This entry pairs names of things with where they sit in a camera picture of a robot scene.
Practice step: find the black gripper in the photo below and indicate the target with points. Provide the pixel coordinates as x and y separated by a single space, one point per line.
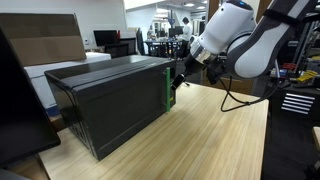
194 68

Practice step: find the black microwave door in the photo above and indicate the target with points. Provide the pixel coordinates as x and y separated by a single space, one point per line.
173 66

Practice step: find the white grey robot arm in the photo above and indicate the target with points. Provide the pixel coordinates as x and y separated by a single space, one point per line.
260 50

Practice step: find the black microwave oven body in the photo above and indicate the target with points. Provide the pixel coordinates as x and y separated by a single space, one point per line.
116 100

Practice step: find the open brown cardboard box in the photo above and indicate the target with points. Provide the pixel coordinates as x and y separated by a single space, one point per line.
43 40

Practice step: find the cluttered dark desk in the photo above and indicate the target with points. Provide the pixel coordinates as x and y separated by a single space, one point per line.
163 46

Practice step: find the small distant black monitor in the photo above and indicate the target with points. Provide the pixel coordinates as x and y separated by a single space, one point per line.
176 31

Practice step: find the person in white shirt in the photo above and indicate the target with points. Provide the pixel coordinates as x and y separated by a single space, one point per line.
187 31

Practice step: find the thin black monitor edge-on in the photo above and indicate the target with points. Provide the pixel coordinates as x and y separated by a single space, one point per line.
140 41

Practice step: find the black low cabinet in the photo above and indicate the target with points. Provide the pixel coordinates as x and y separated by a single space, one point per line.
116 50

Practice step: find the red bottle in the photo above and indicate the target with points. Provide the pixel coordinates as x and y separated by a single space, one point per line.
118 34

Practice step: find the black desk monitor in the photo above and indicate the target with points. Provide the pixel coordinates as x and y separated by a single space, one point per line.
105 37

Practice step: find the blue tool box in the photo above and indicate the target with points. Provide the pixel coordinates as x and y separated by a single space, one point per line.
283 72

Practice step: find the red tool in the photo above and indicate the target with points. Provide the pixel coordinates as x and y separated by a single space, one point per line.
289 66

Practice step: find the black cabinet with white stripes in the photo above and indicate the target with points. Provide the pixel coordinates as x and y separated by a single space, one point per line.
300 91

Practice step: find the black storage rack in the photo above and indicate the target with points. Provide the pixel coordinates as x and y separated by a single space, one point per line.
301 50

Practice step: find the small brown cardboard box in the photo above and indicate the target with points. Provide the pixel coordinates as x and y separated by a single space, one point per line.
58 123

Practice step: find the yellow tool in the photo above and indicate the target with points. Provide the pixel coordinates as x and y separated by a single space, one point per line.
306 76

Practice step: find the blue white storage box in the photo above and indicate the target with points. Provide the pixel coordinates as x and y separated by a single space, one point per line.
53 111

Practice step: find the large black flat monitor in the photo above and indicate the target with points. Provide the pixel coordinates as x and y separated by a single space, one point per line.
23 116

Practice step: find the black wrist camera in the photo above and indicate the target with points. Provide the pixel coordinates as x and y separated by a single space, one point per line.
215 70

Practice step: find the white wall outlet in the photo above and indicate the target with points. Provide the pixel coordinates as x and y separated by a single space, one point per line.
86 41

